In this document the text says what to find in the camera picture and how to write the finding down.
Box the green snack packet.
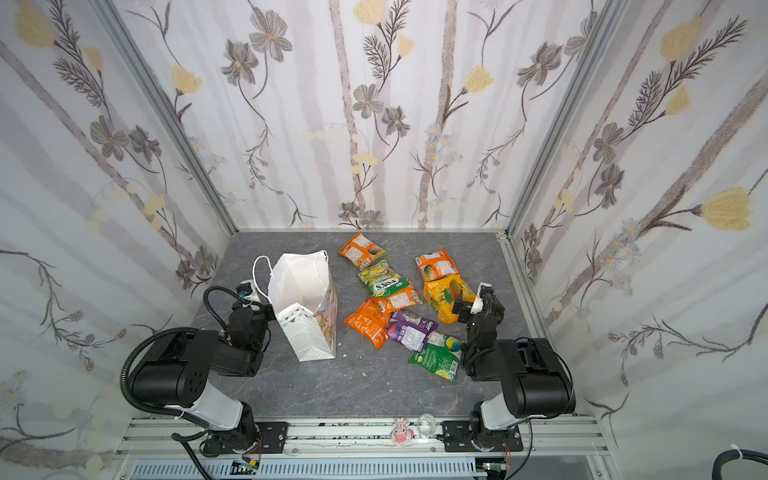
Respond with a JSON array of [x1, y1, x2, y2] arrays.
[[408, 331, 463, 383]]

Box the white cartoon paper bag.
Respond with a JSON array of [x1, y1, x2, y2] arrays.
[[251, 250, 338, 362]]

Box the purple Fox's berries packet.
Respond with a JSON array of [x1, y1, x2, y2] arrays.
[[387, 309, 437, 353]]

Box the green orange Fox's packet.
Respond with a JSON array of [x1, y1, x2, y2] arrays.
[[366, 276, 423, 314]]

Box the orange chips packet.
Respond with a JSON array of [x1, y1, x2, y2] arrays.
[[344, 298, 391, 350]]

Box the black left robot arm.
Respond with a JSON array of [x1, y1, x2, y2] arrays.
[[119, 282, 288, 460]]

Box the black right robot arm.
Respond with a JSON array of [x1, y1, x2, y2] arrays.
[[440, 283, 576, 453]]

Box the yellow mango snack bag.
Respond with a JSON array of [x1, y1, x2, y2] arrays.
[[424, 274, 476, 324]]

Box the orange white snack packet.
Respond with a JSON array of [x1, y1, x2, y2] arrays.
[[414, 249, 459, 282]]

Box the clear glass ornament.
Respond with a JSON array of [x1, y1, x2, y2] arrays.
[[416, 413, 437, 438]]

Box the green yellow candy packet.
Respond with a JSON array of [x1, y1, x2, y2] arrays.
[[358, 260, 400, 288]]

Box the orange mango snack packet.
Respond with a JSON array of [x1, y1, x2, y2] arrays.
[[338, 233, 386, 270]]

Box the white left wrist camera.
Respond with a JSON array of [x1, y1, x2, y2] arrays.
[[235, 280, 262, 304]]

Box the white vented cable duct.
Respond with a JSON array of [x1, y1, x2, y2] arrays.
[[128, 458, 488, 480]]

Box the black corrugated hose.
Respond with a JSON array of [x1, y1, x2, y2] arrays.
[[711, 446, 768, 480]]

